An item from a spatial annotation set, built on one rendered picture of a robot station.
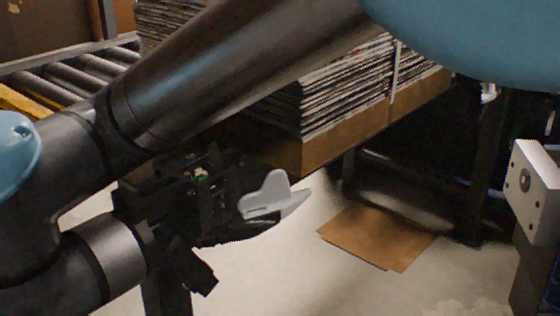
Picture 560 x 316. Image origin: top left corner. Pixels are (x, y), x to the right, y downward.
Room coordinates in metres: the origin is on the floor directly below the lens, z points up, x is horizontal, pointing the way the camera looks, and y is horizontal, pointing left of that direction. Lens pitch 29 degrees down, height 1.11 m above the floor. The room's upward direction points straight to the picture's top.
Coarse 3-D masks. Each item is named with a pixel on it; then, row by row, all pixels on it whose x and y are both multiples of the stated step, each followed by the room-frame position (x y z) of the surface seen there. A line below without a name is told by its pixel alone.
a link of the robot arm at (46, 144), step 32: (0, 128) 0.31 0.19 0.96; (32, 128) 0.33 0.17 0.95; (64, 128) 0.36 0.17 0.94; (0, 160) 0.29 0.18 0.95; (32, 160) 0.31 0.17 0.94; (64, 160) 0.34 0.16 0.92; (96, 160) 0.36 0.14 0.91; (0, 192) 0.29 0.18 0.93; (32, 192) 0.30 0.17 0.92; (64, 192) 0.32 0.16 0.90; (96, 192) 0.36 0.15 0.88; (0, 224) 0.28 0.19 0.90; (32, 224) 0.30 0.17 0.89; (0, 256) 0.28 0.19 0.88; (32, 256) 0.29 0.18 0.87
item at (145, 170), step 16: (384, 128) 0.89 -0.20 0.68; (192, 144) 0.60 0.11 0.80; (224, 144) 0.60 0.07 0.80; (224, 160) 0.58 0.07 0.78; (256, 160) 0.63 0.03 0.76; (128, 176) 0.52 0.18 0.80; (144, 176) 0.52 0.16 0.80; (240, 176) 0.60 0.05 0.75; (256, 176) 0.63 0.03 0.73; (288, 176) 0.68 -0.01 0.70; (304, 176) 0.71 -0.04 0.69; (240, 192) 0.60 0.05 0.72
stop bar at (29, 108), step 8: (0, 88) 0.75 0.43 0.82; (8, 88) 0.75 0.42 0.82; (0, 96) 0.72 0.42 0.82; (8, 96) 0.72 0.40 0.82; (16, 96) 0.72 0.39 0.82; (0, 104) 0.71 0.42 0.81; (8, 104) 0.69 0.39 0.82; (16, 104) 0.69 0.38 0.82; (24, 104) 0.68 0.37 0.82; (32, 104) 0.68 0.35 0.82; (16, 112) 0.68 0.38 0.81; (24, 112) 0.66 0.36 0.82; (32, 112) 0.66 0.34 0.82; (40, 112) 0.66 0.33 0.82; (48, 112) 0.66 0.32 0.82; (32, 120) 0.64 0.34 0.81
